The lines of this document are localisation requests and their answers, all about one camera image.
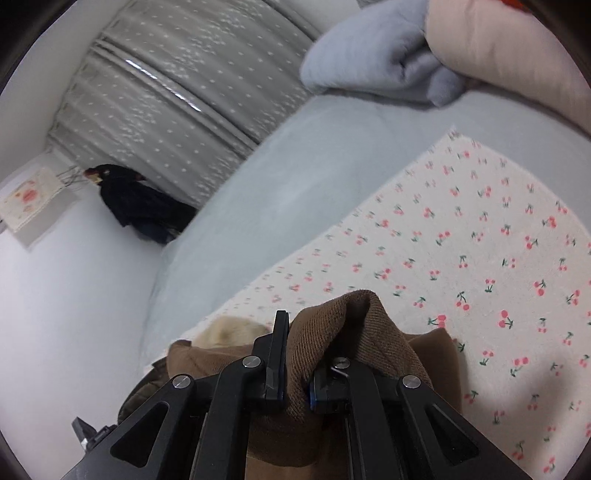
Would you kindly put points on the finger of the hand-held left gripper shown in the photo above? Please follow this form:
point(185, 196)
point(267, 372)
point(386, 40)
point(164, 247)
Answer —
point(87, 436)

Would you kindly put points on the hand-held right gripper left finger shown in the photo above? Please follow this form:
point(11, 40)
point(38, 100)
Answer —
point(277, 355)

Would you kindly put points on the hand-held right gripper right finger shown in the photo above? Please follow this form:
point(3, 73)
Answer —
point(332, 387)

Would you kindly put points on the brown coat with cream trim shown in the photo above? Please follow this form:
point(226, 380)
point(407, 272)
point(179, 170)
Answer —
point(351, 323)

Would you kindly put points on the dark hanging clothes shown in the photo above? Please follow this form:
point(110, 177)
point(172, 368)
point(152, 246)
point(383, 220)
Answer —
point(134, 203)

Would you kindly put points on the light blue bed sheet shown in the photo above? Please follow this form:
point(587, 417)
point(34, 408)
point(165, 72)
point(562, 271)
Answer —
point(300, 184)

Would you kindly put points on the cherry print blanket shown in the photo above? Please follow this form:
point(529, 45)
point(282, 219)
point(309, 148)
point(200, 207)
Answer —
point(485, 230)

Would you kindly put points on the grey patterned curtain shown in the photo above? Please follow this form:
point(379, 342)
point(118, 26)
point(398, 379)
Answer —
point(184, 92)

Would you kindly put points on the grey-blue folded blanket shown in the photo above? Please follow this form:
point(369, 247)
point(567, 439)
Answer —
point(369, 50)

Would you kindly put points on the pink beige pillow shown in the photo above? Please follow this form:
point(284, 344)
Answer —
point(517, 50)

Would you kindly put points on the wall poster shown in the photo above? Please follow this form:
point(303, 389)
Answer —
point(27, 198)

